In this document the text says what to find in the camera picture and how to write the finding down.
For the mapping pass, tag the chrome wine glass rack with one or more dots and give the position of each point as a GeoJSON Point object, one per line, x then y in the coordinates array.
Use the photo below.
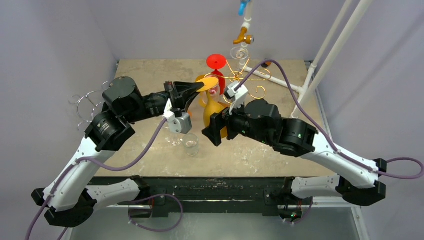
{"type": "Point", "coordinates": [88, 105]}

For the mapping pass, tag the clear tall flute glass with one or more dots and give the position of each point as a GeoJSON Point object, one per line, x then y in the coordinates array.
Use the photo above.
{"type": "Point", "coordinates": [241, 55]}

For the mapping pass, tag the red plastic wine glass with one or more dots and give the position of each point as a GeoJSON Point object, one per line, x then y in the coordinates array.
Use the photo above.
{"type": "Point", "coordinates": [217, 62]}

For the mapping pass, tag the yellow plastic goblet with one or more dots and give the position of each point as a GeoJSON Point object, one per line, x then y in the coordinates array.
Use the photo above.
{"type": "Point", "coordinates": [212, 106]}
{"type": "Point", "coordinates": [202, 96]}

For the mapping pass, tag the clear wine glass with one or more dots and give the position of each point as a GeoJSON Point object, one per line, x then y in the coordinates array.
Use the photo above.
{"type": "Point", "coordinates": [171, 138]}

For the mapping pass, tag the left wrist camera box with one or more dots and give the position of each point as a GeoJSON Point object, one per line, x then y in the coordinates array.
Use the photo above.
{"type": "Point", "coordinates": [179, 121]}

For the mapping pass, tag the brass faucet with blue handle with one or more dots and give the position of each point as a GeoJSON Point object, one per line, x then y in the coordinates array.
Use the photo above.
{"type": "Point", "coordinates": [245, 10]}

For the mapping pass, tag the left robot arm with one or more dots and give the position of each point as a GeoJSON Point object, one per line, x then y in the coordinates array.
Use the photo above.
{"type": "Point", "coordinates": [71, 199]}

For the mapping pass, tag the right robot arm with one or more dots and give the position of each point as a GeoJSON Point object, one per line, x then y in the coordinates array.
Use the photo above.
{"type": "Point", "coordinates": [354, 179]}

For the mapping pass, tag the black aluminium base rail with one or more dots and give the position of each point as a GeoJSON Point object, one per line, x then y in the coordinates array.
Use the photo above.
{"type": "Point", "coordinates": [269, 196]}

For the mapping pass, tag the white pvc pipe frame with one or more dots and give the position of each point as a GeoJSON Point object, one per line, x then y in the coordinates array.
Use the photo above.
{"type": "Point", "coordinates": [315, 76]}

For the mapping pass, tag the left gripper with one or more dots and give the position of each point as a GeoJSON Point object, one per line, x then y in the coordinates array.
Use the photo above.
{"type": "Point", "coordinates": [183, 94]}

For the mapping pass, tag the small black orange object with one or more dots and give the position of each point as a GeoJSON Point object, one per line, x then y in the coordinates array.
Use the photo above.
{"type": "Point", "coordinates": [266, 63]}

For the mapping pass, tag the clear short glass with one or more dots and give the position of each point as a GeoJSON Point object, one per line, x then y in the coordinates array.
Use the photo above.
{"type": "Point", "coordinates": [191, 144]}
{"type": "Point", "coordinates": [215, 91]}

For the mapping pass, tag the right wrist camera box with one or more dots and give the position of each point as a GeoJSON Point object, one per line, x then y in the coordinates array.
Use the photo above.
{"type": "Point", "coordinates": [235, 95]}

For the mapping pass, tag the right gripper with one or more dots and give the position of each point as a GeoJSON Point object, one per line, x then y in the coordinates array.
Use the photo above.
{"type": "Point", "coordinates": [223, 122]}

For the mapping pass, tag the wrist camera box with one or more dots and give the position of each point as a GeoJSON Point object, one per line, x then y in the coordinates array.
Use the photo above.
{"type": "Point", "coordinates": [235, 95]}
{"type": "Point", "coordinates": [179, 121]}

